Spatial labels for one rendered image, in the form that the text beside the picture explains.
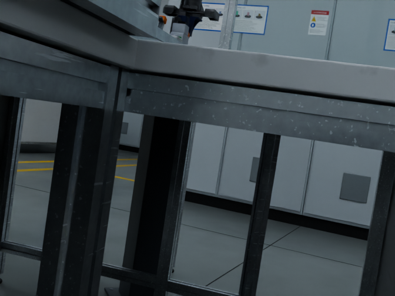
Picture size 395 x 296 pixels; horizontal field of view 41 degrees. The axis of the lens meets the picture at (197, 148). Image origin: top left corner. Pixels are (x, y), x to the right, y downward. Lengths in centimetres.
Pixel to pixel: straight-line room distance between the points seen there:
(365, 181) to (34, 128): 441
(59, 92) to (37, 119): 683
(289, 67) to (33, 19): 23
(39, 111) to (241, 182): 342
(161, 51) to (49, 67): 14
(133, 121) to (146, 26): 937
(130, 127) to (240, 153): 531
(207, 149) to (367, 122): 439
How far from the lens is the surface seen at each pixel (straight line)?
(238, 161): 477
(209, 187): 487
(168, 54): 51
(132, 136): 984
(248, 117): 50
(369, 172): 454
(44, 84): 41
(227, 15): 154
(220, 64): 50
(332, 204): 459
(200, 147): 490
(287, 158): 464
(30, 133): 719
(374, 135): 49
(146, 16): 47
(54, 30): 39
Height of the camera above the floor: 79
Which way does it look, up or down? 3 degrees down
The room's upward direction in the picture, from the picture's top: 9 degrees clockwise
